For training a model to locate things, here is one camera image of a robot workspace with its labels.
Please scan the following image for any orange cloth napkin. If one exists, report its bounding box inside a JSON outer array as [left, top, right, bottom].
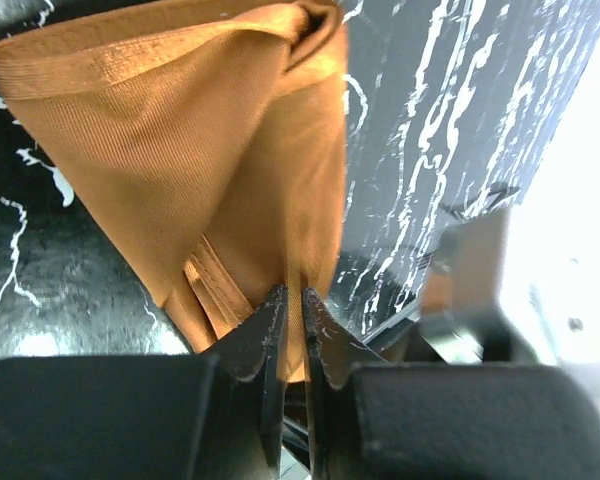
[[0, 1, 347, 382]]

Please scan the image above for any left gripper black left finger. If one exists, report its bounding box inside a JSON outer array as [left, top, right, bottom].
[[199, 285, 288, 479]]

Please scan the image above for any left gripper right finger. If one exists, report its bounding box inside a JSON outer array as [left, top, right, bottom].
[[302, 288, 384, 479]]

